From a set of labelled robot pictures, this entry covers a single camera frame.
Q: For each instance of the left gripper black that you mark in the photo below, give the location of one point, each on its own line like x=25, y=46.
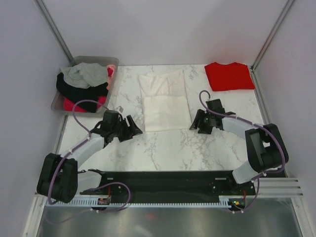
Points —
x=133, y=130

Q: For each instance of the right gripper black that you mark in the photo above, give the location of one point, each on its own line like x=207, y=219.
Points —
x=200, y=114

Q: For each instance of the white printed t-shirt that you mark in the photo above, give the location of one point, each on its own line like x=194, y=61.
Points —
x=165, y=103

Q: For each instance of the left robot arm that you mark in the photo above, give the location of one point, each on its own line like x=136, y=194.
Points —
x=58, y=179

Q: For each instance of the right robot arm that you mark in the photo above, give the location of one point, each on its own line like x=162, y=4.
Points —
x=265, y=149

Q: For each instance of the pink t-shirt in bin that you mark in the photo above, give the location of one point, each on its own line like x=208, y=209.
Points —
x=111, y=69

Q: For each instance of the folded red t-shirt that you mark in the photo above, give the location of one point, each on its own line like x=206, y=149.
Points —
x=233, y=76

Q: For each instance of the black t-shirt in bin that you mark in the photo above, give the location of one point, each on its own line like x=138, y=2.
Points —
x=73, y=94

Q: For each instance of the grey t-shirt in bin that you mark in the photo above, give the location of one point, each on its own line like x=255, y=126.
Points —
x=85, y=75

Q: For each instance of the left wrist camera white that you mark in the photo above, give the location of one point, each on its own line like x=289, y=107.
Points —
x=120, y=109

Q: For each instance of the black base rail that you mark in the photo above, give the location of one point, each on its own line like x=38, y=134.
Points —
x=169, y=186

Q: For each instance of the white slotted cable duct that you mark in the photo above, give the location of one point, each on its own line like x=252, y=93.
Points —
x=102, y=201

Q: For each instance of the aluminium front frame rail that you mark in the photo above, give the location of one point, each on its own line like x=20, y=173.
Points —
x=288, y=193

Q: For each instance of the left aluminium corner post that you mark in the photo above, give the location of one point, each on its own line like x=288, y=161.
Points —
x=54, y=29

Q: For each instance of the aluminium corner post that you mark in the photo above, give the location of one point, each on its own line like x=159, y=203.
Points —
x=273, y=32
x=54, y=29

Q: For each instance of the right aluminium corner post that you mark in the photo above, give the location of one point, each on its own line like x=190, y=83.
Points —
x=273, y=32

